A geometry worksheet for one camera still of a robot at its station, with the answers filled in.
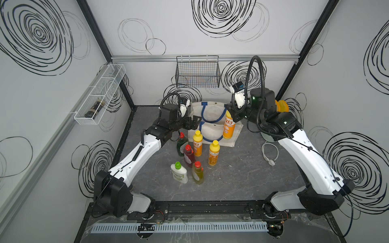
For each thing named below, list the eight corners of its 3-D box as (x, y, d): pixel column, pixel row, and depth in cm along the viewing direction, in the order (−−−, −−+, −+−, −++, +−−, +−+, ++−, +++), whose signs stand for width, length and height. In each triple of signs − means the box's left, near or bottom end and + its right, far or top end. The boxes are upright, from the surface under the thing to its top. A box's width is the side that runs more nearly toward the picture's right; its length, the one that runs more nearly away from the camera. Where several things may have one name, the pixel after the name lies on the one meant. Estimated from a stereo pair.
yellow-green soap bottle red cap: (196, 187, 82) (196, 175, 69) (191, 176, 86) (190, 163, 73) (203, 183, 84) (205, 171, 70) (198, 172, 88) (199, 159, 74)
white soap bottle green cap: (174, 183, 83) (169, 170, 69) (174, 175, 86) (170, 161, 72) (187, 183, 83) (185, 170, 69) (187, 175, 86) (186, 161, 72)
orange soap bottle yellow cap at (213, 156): (207, 163, 92) (209, 144, 74) (211, 159, 94) (215, 139, 76) (212, 168, 90) (216, 149, 72) (217, 163, 92) (222, 144, 74)
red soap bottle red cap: (187, 170, 88) (185, 158, 76) (182, 155, 95) (179, 141, 82) (195, 167, 90) (195, 154, 77) (189, 152, 96) (188, 138, 83)
